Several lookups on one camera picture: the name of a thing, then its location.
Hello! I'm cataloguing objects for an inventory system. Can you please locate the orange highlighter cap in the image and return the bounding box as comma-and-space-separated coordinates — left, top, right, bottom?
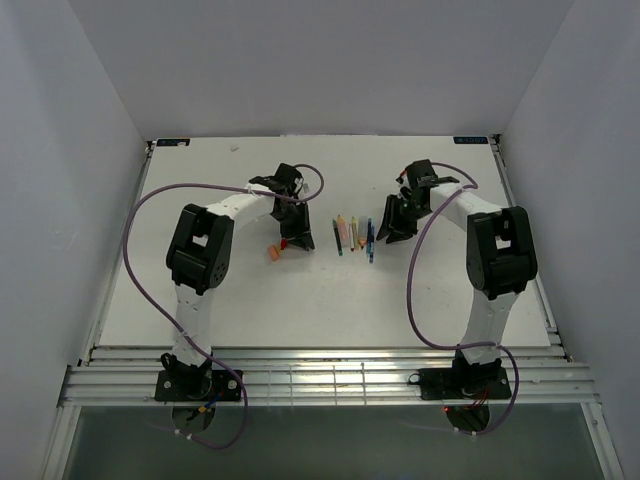
267, 245, 281, 262

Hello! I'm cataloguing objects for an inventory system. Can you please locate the orange highlighter pen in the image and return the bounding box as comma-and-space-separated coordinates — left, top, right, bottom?
357, 216, 369, 249

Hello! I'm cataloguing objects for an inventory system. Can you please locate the thin yellow pen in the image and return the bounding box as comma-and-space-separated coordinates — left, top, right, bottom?
351, 216, 361, 250

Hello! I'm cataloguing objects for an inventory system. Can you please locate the blue gel pen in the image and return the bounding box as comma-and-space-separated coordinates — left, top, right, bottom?
367, 218, 375, 263

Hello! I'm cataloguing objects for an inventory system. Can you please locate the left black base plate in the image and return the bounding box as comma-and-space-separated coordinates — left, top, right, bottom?
153, 370, 242, 403

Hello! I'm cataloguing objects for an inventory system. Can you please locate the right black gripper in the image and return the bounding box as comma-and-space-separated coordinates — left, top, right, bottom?
377, 194, 430, 244

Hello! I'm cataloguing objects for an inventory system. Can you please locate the left blue corner label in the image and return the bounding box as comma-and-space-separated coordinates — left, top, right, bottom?
155, 138, 191, 147

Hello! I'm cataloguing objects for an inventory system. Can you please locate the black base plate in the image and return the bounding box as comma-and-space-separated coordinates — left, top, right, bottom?
153, 370, 242, 403
407, 368, 512, 400

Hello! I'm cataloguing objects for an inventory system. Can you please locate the pink pencil-shaped pen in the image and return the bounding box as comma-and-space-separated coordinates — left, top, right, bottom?
336, 215, 350, 248

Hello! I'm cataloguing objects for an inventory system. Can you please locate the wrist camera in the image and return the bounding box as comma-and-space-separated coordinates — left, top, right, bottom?
404, 159, 438, 189
274, 163, 304, 192

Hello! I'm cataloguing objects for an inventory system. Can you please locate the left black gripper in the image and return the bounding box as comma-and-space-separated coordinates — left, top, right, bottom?
272, 201, 315, 251

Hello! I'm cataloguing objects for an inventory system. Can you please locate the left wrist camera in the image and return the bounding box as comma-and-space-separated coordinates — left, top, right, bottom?
274, 163, 304, 192

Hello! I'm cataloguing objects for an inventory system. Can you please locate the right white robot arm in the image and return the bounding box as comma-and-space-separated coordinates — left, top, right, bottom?
377, 183, 538, 400

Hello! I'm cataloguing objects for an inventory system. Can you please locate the thin red-tipped pen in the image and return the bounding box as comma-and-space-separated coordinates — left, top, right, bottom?
348, 221, 357, 252

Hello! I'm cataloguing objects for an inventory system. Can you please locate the blue corner label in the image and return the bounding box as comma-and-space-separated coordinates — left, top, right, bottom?
155, 138, 191, 147
453, 136, 489, 145

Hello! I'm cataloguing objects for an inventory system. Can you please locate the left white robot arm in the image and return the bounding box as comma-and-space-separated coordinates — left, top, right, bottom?
163, 164, 315, 400

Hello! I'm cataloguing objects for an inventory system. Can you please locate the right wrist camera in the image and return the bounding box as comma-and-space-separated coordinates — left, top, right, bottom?
404, 159, 438, 189

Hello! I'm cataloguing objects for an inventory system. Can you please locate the aluminium rail frame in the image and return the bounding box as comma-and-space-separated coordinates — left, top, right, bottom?
44, 136, 624, 479

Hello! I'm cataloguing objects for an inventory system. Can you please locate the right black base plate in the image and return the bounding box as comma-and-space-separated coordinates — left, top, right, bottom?
407, 368, 512, 400

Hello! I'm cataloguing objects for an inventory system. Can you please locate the right blue corner label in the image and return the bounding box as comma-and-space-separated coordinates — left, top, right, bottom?
453, 136, 489, 145

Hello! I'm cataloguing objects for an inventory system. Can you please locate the teal gel pen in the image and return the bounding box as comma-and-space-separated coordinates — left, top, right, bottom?
366, 218, 375, 263

